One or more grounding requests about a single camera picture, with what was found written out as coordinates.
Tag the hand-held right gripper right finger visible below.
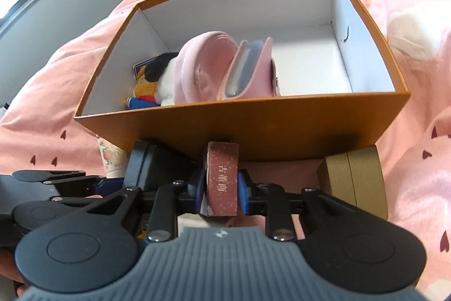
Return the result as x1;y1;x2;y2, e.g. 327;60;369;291
236;169;356;241

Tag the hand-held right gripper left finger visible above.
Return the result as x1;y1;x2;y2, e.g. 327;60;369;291
79;169;208;243

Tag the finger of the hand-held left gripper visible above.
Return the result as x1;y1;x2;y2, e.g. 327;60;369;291
49;140;197;206
42;171;125;195

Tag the pink glitter box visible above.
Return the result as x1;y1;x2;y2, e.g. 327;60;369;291
204;141;241;218

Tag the orange cardboard box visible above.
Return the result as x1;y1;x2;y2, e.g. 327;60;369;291
73;0;411;162

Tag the white black orange plush toy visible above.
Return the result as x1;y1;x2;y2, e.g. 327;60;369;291
121;52;180;110

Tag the dark blue card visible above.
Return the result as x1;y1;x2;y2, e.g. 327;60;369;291
133;56;159;79

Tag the pink fuzzy pouch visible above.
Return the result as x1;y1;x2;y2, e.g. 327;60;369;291
174;31;282;103

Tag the small kraft cardboard box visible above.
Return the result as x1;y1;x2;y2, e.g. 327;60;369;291
316;145;390;220

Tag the white floral cup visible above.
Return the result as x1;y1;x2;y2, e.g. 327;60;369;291
96;137;131;180

